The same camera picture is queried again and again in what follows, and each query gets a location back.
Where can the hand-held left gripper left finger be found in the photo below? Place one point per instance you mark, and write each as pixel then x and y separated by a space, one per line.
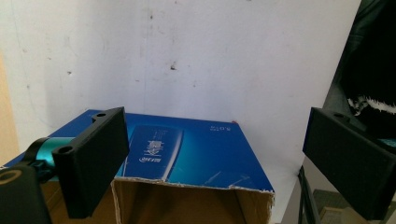
pixel 93 161

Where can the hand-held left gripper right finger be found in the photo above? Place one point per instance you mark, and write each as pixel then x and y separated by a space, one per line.
pixel 348 158

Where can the dark cloth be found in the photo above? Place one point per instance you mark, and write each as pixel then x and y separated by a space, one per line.
pixel 373 56

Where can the blue cardboard box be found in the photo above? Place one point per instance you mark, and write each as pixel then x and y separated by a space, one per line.
pixel 205 152

